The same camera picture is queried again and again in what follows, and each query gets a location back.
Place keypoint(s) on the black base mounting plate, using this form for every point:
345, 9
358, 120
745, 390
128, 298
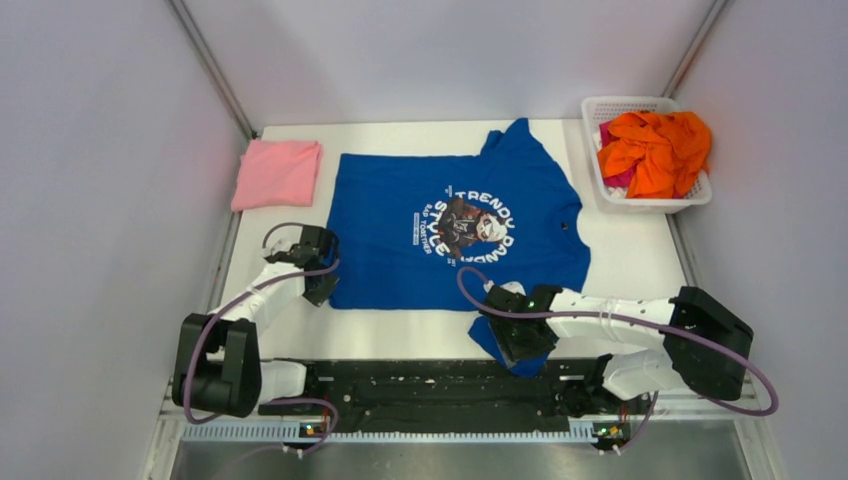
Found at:
452, 397

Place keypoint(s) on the blue printed t shirt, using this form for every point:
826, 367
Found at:
406, 224

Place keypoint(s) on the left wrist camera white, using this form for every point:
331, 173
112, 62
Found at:
281, 246

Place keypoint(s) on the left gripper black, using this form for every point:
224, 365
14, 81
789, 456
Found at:
318, 296

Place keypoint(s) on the folded pink t shirt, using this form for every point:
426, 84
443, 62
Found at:
277, 173

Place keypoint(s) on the magenta garment in basket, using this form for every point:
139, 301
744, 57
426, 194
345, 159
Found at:
620, 180

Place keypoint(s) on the orange t shirt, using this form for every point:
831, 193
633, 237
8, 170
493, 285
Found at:
666, 151

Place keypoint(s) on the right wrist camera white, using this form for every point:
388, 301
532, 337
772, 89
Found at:
513, 287

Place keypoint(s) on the left corner frame post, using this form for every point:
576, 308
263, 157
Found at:
209, 64

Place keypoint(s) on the right corner frame post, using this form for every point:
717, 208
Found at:
713, 15

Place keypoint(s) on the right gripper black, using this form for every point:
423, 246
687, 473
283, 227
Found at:
543, 345

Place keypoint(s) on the aluminium frame rail front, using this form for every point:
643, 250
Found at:
586, 430

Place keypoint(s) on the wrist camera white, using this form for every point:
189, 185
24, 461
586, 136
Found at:
281, 246
513, 287

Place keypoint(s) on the white plastic laundry basket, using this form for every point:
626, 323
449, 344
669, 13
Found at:
598, 110

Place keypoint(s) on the corner frame post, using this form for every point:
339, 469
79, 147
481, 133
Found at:
209, 64
713, 15

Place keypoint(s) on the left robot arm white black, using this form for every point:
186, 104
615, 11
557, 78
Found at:
218, 367

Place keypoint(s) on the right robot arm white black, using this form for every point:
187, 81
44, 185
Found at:
687, 341

